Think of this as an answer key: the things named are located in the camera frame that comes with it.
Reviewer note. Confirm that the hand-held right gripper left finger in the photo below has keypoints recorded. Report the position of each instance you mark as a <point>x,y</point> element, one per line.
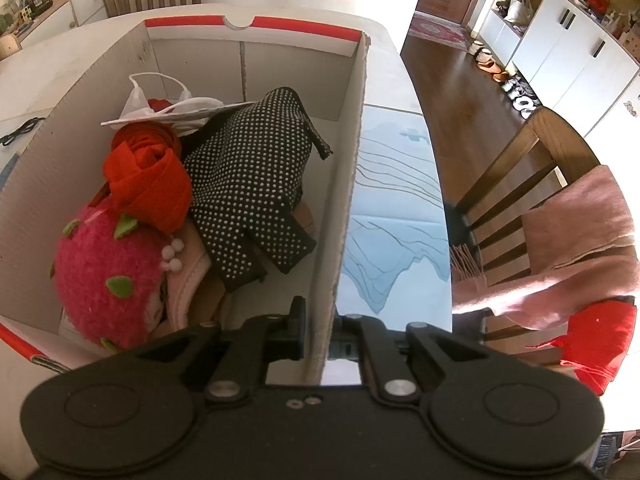
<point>295,335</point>

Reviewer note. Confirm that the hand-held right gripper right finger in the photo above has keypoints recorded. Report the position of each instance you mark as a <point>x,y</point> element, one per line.
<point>350,340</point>

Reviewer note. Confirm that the black white-dotted glove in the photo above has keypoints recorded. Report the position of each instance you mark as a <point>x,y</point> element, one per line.
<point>250,175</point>

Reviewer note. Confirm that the pink dragon fruit plush toy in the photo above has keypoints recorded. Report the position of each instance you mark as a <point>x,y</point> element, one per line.
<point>100,280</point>

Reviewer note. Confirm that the red cloth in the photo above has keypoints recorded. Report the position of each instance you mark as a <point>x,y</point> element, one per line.
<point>150,185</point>

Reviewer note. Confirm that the white face mask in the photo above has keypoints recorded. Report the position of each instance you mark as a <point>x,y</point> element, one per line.
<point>137,105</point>

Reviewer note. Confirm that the white cardboard box red trim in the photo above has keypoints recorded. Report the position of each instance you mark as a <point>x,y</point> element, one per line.
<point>60,160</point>

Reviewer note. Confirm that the blue printed table mat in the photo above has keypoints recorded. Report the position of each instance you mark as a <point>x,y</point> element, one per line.
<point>395,260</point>

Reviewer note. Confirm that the pink fleece cloth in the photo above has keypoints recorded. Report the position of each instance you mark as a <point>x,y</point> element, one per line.
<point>190,270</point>

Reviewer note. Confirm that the pink fringed scarf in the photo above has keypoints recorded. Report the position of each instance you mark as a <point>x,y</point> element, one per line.
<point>575,240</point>

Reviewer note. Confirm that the red fabric garment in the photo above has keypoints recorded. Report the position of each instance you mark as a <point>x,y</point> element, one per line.
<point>605,335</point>

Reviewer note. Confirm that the dark wooden dining chair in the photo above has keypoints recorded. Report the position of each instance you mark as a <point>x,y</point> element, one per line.
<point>550,125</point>

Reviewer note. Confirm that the row of shoes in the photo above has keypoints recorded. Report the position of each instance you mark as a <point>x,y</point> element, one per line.
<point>505,77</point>

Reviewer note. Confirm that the red patterned rug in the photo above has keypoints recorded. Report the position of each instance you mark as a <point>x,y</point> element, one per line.
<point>440,30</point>

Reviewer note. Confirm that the white storage cabinet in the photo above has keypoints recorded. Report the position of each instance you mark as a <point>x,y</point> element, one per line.
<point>565,45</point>

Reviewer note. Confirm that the white tote bag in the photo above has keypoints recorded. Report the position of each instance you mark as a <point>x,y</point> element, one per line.
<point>519,10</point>

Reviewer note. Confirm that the white wooden sideboard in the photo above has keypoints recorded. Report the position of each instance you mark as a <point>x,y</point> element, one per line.
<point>87,5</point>

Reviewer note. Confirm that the red pot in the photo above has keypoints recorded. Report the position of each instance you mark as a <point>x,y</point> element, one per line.
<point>597,4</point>

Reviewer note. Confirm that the cluster of small desk items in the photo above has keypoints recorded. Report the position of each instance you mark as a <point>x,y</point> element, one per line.
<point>22,7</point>

